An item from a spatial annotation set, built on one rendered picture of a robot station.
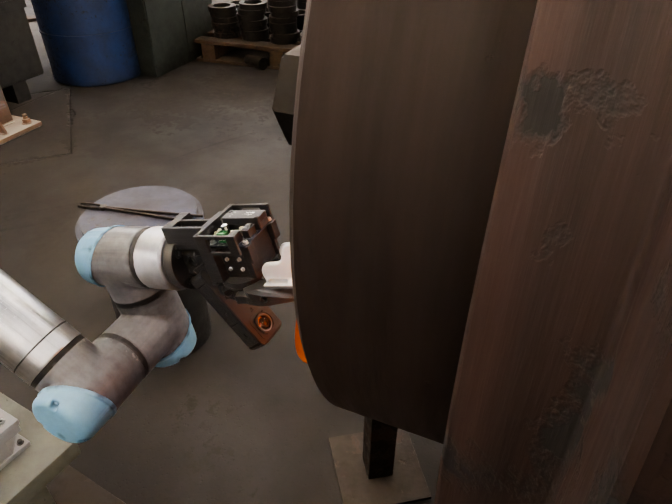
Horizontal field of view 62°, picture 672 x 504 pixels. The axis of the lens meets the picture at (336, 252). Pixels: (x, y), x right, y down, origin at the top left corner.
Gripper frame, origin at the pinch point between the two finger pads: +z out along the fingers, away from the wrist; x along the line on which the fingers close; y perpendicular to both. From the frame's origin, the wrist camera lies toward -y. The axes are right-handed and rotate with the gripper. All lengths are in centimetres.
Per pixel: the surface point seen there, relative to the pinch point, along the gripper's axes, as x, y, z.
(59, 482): 0, -61, -89
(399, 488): 31, -81, -20
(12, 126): 141, -15, -258
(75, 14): 209, 26, -256
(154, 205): 56, -20, -86
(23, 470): -10, -38, -69
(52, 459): -7, -39, -66
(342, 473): 29, -78, -33
